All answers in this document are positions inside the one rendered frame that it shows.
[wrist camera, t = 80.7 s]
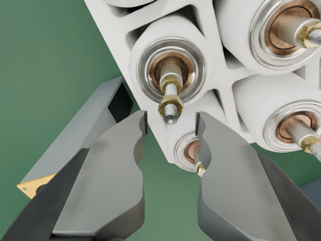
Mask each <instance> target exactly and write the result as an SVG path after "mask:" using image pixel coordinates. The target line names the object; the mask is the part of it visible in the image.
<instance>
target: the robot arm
mask: <svg viewBox="0 0 321 241"><path fill-rule="evenodd" d="M146 134H148V112H147V111H145V110H138V111H136V112H135V113H133V114H131V115H130V116H128V117H127V118H125V119H124V120H122V121H121V122H119V123H117V124H116V125H114V126H113V127H111V128H110V129H108V130H107V131H106V132H104V133H103V134H102V135H101V136H99V137H98V138H97V139H96V140H95V141H94V142H93V143H92V144H91V145H90V146H89V147H88V148H82V149H81V150H80V151H79V152H78V153H77V154H76V155H75V156H74V157H73V158H72V159H71V160H70V161H69V162H68V163H67V164H66V165H65V166H64V167H63V168H62V169H61V170H60V171H59V172H58V173H57V174H56V175H55V176H54V177H53V178H52V179H51V180H50V181H49V182H48V183H47V184H46V185H45V186H44V187H43V188H42V189H41V190H40V191H39V192H38V193H37V194H36V195H35V196H34V197H33V198H32V199H31V200H30V201H29V203H28V204H27V205H26V206H25V207H24V208H23V210H22V211H21V212H20V213H19V215H18V216H17V217H16V219H15V220H14V221H13V223H12V224H11V225H10V226H9V228H8V229H7V231H6V232H5V234H4V235H3V237H2V238H1V240H0V241H125V239H126V238H127V237H129V236H130V235H131V234H133V233H134V232H136V231H137V230H138V229H140V228H141V227H142V225H143V223H144V220H145V195H144V181H143V172H142V171H141V170H140V169H139V167H138V165H139V163H140V162H141V160H142V159H143V157H144V155H143V138H144V136H145V135H146ZM195 136H197V137H198V138H199V140H200V141H201V148H200V155H199V160H200V162H201V163H202V164H203V166H204V168H205V172H204V173H203V174H202V179H201V184H200V190H199V196H198V225H199V228H200V229H201V230H202V231H203V232H204V233H205V234H206V235H207V236H208V237H210V238H211V239H212V240H213V241H321V210H320V209H319V208H318V207H317V206H316V205H315V204H314V203H313V202H312V201H311V200H310V199H309V198H308V197H307V196H306V195H305V194H304V193H303V192H302V191H301V190H300V189H299V188H298V187H297V186H296V185H295V184H294V182H293V181H292V180H291V179H290V178H289V177H288V176H287V175H286V174H285V173H284V172H283V171H282V170H281V169H280V168H279V167H278V166H277V165H276V164H275V163H274V162H273V161H272V160H271V159H270V158H269V157H268V156H267V155H266V154H260V153H258V152H257V151H256V150H255V149H254V148H253V147H252V146H251V145H250V144H249V143H248V142H247V141H246V140H245V139H244V138H243V137H242V136H240V135H239V134H238V133H237V132H235V131H234V130H232V129H231V128H229V127H228V126H226V125H225V124H223V123H222V122H220V121H219V120H218V119H216V118H215V117H213V116H212V115H210V114H209V113H207V112H205V111H199V112H196V115H195Z"/></svg>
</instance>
